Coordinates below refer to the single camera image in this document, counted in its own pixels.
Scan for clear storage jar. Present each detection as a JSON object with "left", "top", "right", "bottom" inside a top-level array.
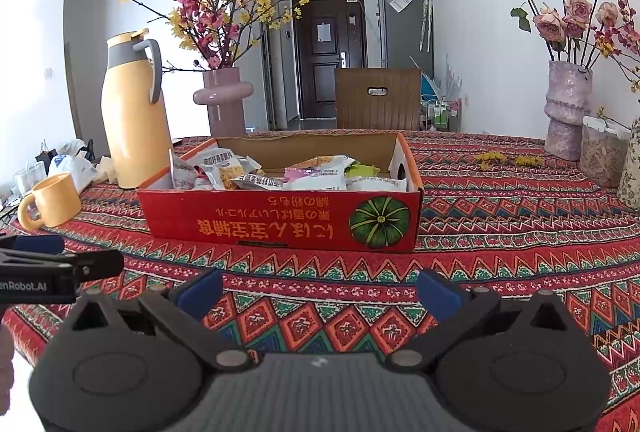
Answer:
[{"left": 580, "top": 116, "right": 632, "bottom": 189}]

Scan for speckled floral vase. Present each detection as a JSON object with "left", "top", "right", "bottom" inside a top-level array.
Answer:
[{"left": 617, "top": 117, "right": 640, "bottom": 210}]

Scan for grey refrigerator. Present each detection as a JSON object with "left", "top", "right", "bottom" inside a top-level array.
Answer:
[{"left": 377, "top": 0, "right": 435, "bottom": 70}]

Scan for smooth pink vase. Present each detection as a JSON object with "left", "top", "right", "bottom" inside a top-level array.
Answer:
[{"left": 193, "top": 66, "right": 255, "bottom": 137}]

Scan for wooden chair back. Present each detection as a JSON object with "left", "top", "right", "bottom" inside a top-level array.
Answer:
[{"left": 334, "top": 68, "right": 423, "bottom": 131}]

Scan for dried pink roses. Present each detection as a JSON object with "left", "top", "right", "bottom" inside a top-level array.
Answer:
[{"left": 487, "top": 0, "right": 640, "bottom": 92}]

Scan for clear glass cup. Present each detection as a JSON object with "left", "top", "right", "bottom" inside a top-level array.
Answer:
[{"left": 14, "top": 162, "right": 48, "bottom": 197}]

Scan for yellow mug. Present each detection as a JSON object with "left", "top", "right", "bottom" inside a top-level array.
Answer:
[{"left": 17, "top": 172, "right": 82, "bottom": 231}]

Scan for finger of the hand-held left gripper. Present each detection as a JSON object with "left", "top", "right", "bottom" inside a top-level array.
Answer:
[
  {"left": 0, "top": 249, "right": 125, "bottom": 283},
  {"left": 0, "top": 234, "right": 66, "bottom": 259}
]

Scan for fallen yellow blossoms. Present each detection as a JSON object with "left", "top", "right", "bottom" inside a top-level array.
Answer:
[{"left": 475, "top": 151, "right": 545, "bottom": 170}]

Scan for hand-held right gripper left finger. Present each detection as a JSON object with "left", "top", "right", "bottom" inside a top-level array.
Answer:
[{"left": 57, "top": 268, "right": 253, "bottom": 375}]

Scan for clear umbrella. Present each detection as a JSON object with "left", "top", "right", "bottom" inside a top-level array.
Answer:
[{"left": 419, "top": 0, "right": 435, "bottom": 52}]

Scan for textured pink vase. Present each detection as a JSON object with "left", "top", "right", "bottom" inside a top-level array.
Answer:
[{"left": 544, "top": 60, "right": 593, "bottom": 161}]

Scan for storage cart with bottles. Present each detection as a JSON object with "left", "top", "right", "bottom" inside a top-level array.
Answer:
[{"left": 425, "top": 96, "right": 463, "bottom": 133}]

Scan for pile of white snack packets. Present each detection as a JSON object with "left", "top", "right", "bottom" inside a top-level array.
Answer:
[{"left": 170, "top": 149, "right": 408, "bottom": 193}]

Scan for red cardboard box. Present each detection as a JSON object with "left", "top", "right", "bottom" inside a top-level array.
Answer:
[{"left": 136, "top": 132, "right": 425, "bottom": 253}]

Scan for dark entrance door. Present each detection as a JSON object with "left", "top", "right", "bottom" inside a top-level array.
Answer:
[{"left": 292, "top": 0, "right": 368, "bottom": 121}]

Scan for crumpled clear plastic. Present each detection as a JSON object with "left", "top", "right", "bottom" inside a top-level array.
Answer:
[{"left": 95, "top": 156, "right": 118, "bottom": 185}]

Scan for yellow thermos jug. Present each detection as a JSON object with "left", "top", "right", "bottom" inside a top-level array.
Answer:
[{"left": 101, "top": 29, "right": 173, "bottom": 190}]

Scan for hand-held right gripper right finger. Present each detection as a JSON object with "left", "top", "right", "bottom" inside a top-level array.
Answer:
[{"left": 387, "top": 269, "right": 573, "bottom": 375}]

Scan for white plastic bag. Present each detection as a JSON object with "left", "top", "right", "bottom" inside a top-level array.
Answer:
[{"left": 47, "top": 139, "right": 98, "bottom": 195}]

